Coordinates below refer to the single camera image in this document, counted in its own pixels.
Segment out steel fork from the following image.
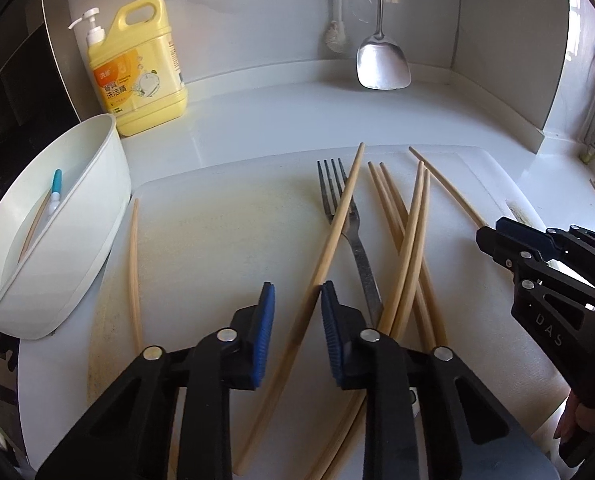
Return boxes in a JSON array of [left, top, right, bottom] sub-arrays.
[[317, 158, 383, 327]]

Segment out teal rabbit handle spoon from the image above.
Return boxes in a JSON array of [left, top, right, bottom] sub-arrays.
[[46, 169, 63, 218]]

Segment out person right hand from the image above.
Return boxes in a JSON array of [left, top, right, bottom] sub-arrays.
[[553, 390, 595, 468]]

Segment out white cutting board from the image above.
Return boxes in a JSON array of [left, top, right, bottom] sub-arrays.
[[86, 146, 569, 479]]

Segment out chopstick on counter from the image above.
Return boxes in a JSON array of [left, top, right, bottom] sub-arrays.
[[408, 146, 488, 229]]

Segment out steel spatula hanging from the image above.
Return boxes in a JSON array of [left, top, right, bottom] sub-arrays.
[[356, 0, 412, 91]]

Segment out white round basin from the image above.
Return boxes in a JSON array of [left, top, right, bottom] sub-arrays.
[[0, 114, 132, 339]]

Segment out white dish brush hanging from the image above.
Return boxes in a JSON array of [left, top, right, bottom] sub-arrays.
[[325, 0, 347, 54]]

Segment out yellow dish soap bottle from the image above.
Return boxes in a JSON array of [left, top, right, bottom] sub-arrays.
[[69, 0, 188, 138]]

